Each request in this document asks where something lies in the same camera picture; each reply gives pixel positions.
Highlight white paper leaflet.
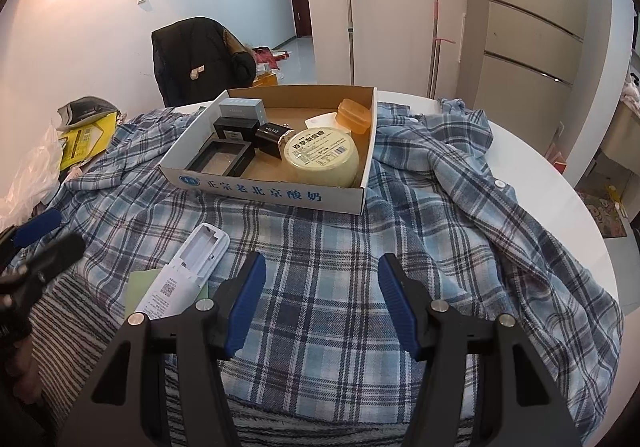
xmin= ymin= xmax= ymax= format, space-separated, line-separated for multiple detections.
xmin=134 ymin=264 xmax=202 ymax=323

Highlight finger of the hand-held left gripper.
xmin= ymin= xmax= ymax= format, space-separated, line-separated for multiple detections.
xmin=13 ymin=208 xmax=63 ymax=249
xmin=0 ymin=232 xmax=87 ymax=296

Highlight red bag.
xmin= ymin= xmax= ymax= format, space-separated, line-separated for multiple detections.
xmin=251 ymin=47 xmax=290 ymax=66

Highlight pale cloth pile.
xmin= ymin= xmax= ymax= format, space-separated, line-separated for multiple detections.
xmin=620 ymin=76 xmax=640 ymax=114

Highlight black rectangular box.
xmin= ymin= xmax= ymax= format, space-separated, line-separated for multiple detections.
xmin=213 ymin=117 xmax=261 ymax=144

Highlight white cardboard box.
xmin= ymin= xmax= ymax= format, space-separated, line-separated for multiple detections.
xmin=159 ymin=84 xmax=378 ymax=216

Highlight patterned floor mat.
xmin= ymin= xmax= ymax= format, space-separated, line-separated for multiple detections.
xmin=575 ymin=192 xmax=629 ymax=239

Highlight beige cabinet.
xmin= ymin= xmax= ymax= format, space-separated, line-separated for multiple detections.
xmin=597 ymin=102 xmax=640 ymax=164

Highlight grey-handled mop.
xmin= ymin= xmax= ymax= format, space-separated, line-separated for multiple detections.
xmin=342 ymin=0 xmax=357 ymax=86

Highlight clear plastic bag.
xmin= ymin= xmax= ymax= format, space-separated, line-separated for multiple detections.
xmin=0 ymin=124 xmax=62 ymax=228

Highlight small black box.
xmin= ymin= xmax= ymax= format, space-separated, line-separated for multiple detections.
xmin=252 ymin=122 xmax=296 ymax=160

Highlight black jacket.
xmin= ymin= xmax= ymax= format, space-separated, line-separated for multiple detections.
xmin=151 ymin=17 xmax=257 ymax=108

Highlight black square frame box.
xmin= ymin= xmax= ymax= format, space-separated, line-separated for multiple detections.
xmin=187 ymin=137 xmax=257 ymax=178

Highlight pale green card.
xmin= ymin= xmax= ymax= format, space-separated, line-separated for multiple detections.
xmin=122 ymin=269 xmax=164 ymax=321

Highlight orange translucent plastic box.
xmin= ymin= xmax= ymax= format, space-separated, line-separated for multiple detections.
xmin=336 ymin=98 xmax=372 ymax=135

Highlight beige refrigerator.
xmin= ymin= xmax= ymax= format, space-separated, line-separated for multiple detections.
xmin=475 ymin=0 xmax=589 ymax=148

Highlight grey rectangular box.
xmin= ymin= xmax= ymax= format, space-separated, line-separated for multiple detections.
xmin=218 ymin=98 xmax=266 ymax=124

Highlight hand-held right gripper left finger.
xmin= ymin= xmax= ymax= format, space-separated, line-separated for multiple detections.
xmin=65 ymin=251 xmax=268 ymax=447

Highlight yellow bag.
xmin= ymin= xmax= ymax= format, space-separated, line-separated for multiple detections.
xmin=60 ymin=113 xmax=119 ymax=172

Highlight white power adapter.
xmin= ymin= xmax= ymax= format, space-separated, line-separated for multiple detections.
xmin=305 ymin=111 xmax=346 ymax=132

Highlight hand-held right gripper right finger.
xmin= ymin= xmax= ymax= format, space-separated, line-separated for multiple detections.
xmin=377 ymin=252 xmax=583 ymax=447

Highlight blue plaid shirt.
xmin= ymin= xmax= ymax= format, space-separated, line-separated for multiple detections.
xmin=10 ymin=98 xmax=626 ymax=438

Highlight round yellow tin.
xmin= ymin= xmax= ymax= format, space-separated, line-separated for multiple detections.
xmin=283 ymin=128 xmax=360 ymax=188

